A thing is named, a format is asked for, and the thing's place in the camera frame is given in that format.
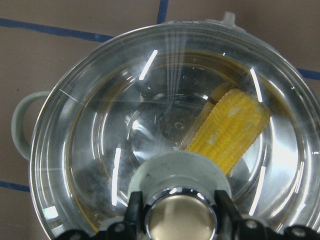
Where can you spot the yellow corn cob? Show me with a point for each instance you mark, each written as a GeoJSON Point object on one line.
{"type": "Point", "coordinates": [232, 126]}

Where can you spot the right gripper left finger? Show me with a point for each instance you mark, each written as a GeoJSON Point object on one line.
{"type": "Point", "coordinates": [133, 217]}

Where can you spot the glass pot lid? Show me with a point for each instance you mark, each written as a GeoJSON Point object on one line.
{"type": "Point", "coordinates": [138, 94]}

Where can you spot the pale green cooking pot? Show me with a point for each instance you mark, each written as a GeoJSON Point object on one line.
{"type": "Point", "coordinates": [178, 187]}

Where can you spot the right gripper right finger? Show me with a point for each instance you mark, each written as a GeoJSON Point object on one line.
{"type": "Point", "coordinates": [228, 217]}

